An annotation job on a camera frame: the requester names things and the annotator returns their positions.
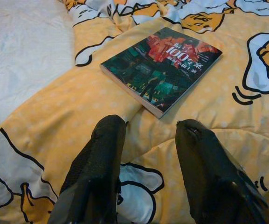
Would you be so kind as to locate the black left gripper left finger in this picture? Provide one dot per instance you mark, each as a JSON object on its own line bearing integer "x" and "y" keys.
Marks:
{"x": 97, "y": 163}

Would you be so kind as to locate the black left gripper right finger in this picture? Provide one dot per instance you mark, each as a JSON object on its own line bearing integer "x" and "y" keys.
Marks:
{"x": 208, "y": 175}

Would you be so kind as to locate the dark paperback book red print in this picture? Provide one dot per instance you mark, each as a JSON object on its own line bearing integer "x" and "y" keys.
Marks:
{"x": 162, "y": 70}

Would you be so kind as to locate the yellow cartoon print duvet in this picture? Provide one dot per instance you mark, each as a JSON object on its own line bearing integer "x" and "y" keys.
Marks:
{"x": 78, "y": 105}

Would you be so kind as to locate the white quilted mattress cover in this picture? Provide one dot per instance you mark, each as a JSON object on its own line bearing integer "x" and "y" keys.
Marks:
{"x": 20, "y": 46}

